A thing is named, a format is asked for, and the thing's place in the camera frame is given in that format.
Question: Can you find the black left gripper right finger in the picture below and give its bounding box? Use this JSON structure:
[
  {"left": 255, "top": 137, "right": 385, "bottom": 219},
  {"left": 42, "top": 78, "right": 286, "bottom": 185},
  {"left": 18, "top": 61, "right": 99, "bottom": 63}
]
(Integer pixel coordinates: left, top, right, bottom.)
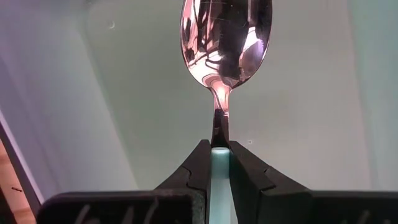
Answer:
[{"left": 229, "top": 139, "right": 398, "bottom": 224}]

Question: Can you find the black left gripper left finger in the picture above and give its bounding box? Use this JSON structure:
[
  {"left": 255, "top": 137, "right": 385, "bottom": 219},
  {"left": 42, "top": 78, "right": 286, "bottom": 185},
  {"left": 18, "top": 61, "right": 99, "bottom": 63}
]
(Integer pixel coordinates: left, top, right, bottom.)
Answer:
[{"left": 36, "top": 139, "right": 213, "bottom": 224}]

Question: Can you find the teal-handled metal spoon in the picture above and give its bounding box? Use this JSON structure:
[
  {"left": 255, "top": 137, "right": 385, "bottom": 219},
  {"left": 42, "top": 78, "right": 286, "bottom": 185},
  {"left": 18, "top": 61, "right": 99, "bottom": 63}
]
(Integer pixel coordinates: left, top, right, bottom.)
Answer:
[{"left": 179, "top": 0, "right": 274, "bottom": 224}]

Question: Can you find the frosted white plastic bin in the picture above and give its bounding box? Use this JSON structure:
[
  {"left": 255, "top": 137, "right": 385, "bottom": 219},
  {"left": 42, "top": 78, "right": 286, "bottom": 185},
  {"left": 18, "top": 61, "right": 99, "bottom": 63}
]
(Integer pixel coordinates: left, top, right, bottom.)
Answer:
[{"left": 0, "top": 0, "right": 398, "bottom": 215}]

